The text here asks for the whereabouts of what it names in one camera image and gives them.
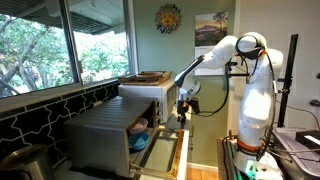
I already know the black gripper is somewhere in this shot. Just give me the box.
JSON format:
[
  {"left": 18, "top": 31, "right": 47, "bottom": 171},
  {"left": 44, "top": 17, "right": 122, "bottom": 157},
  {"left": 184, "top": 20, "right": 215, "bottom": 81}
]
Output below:
[{"left": 176, "top": 94, "right": 196, "bottom": 130}]

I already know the blue bowl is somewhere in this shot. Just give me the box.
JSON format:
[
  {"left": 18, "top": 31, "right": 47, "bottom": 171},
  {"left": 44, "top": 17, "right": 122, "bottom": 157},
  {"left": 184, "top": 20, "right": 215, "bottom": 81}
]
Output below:
[{"left": 128, "top": 132, "right": 151, "bottom": 152}]

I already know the pink bowl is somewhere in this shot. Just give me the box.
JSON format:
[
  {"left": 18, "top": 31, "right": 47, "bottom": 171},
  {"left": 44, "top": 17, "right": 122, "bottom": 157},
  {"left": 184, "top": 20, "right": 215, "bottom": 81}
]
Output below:
[{"left": 127, "top": 117, "right": 149, "bottom": 136}]

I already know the silver toaster oven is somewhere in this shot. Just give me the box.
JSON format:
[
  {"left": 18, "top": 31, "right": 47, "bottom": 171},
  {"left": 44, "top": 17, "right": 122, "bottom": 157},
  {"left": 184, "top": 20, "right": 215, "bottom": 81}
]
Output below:
[{"left": 62, "top": 95, "right": 162, "bottom": 179}]

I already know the wooden serving tray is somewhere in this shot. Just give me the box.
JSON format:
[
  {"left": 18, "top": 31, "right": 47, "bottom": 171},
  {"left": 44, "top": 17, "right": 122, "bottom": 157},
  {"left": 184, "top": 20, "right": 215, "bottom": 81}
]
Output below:
[{"left": 118, "top": 70, "right": 173, "bottom": 87}]

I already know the grey side table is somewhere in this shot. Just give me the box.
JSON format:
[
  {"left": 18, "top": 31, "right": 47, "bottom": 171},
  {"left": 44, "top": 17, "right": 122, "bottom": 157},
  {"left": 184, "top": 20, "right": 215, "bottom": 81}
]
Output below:
[{"left": 271, "top": 127, "right": 320, "bottom": 178}]

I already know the black box with white stripe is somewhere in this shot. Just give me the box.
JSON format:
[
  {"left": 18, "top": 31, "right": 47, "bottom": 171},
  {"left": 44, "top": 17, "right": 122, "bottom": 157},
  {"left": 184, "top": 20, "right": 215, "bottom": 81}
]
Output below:
[{"left": 295, "top": 129, "right": 320, "bottom": 150}]

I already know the metal pot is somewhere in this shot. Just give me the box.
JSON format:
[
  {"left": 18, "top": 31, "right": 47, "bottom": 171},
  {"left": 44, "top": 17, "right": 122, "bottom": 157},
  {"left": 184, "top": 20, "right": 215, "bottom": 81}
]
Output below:
[{"left": 0, "top": 143, "right": 56, "bottom": 180}]

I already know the wall calendar paper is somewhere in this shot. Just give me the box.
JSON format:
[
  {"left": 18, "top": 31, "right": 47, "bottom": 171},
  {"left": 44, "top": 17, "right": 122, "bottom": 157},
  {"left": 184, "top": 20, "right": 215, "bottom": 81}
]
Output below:
[{"left": 194, "top": 11, "right": 230, "bottom": 77}]

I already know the sun wall decoration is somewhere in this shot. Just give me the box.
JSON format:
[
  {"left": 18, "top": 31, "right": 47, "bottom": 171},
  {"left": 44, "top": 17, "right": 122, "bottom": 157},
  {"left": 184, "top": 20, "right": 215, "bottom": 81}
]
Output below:
[{"left": 154, "top": 3, "right": 183, "bottom": 35}]

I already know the black camera stand pole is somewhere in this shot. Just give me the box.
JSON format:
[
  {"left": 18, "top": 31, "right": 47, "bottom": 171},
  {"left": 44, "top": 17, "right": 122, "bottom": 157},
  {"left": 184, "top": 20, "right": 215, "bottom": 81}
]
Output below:
[{"left": 276, "top": 33, "right": 300, "bottom": 129}]

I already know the grey window frame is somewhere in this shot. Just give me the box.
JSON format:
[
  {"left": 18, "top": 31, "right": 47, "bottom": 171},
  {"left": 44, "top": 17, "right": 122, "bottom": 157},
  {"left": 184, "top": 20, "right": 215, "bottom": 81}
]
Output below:
[{"left": 0, "top": 0, "right": 140, "bottom": 115}]

